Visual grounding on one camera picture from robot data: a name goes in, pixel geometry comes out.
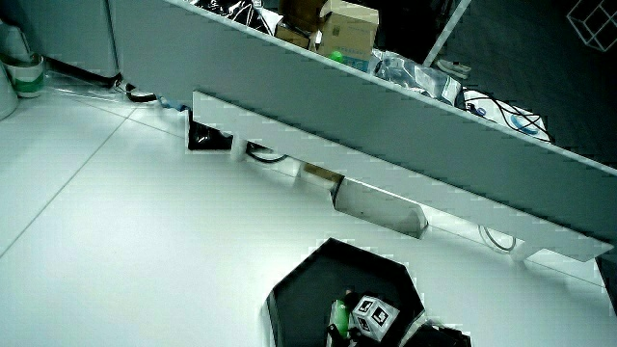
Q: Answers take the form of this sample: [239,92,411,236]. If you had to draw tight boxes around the grey cable loop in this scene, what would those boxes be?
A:
[478,225,518,254]

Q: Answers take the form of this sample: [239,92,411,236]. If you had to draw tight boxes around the clear plastic bags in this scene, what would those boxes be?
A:
[369,47,463,107]

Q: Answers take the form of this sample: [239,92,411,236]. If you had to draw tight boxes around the long white shelf board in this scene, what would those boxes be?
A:
[191,90,615,264]

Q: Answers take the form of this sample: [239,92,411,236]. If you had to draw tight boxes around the grey cabinet panel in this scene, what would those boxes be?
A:
[0,0,121,79]

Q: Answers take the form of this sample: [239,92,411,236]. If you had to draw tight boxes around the person's right forearm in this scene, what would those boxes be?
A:
[402,323,472,347]

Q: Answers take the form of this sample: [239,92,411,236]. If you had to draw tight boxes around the white wire cube frame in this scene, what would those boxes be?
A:
[566,0,617,53]

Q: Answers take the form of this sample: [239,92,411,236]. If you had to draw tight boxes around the white shoe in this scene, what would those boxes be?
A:
[435,58,472,80]

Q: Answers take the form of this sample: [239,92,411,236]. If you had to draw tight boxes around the grey metal bracket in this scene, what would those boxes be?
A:
[331,176,430,240]

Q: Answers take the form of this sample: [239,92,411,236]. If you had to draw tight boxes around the green striped paper cup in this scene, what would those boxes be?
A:
[0,51,47,99]

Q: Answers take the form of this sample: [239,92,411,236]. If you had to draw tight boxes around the white pole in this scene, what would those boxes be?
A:
[422,0,473,68]

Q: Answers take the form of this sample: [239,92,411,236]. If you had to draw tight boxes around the black cable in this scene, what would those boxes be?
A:
[245,141,289,165]
[463,94,555,144]
[112,80,159,104]

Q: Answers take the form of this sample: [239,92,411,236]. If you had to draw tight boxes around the brown paper bag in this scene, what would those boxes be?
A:
[278,0,330,33]

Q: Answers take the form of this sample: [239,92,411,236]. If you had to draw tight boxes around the white round container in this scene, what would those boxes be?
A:
[0,61,20,122]

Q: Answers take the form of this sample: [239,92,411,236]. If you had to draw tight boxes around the large cardboard box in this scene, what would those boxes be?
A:
[316,0,381,63]

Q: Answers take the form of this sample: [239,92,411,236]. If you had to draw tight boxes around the black octagonal plate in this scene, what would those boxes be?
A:
[264,237,426,347]

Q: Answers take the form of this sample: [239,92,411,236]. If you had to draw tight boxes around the black plastic bag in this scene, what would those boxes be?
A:
[192,0,274,35]

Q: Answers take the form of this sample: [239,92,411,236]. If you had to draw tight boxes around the small cardboard box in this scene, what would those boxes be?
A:
[274,21,312,50]

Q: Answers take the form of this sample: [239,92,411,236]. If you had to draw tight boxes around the grey partition panel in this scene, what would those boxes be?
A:
[107,0,617,245]

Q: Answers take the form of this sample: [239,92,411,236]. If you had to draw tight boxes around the black bag under shelf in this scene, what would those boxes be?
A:
[186,110,234,152]

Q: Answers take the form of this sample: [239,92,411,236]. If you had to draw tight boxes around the green medicine bottle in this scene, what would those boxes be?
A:
[330,297,352,340]

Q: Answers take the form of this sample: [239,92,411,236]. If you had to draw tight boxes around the white bag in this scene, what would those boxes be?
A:
[461,89,553,144]

